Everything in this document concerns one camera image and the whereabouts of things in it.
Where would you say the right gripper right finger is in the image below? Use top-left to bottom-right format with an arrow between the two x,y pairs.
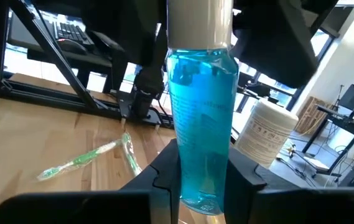
225,147 -> 354,224

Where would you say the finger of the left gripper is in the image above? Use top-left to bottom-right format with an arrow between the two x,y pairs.
82,0 -> 168,68
232,0 -> 319,90

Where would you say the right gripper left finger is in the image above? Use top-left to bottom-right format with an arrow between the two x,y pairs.
0,138 -> 183,224

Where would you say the green toothbrush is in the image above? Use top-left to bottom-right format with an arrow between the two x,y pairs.
35,133 -> 131,182
121,133 -> 142,177

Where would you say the blue mouthwash bottle white cap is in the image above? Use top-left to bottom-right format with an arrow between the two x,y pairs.
165,0 -> 240,216

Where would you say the grey desk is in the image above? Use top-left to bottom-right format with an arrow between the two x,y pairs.
7,12 -> 114,71

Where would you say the black keyboard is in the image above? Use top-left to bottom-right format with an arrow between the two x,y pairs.
54,21 -> 96,50

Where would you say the black computer mouse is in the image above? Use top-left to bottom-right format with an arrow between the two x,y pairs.
57,38 -> 88,56

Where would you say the white wipes canister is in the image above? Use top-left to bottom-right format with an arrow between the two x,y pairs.
234,98 -> 299,169

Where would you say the wooden crate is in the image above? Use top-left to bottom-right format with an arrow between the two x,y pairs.
294,96 -> 320,135

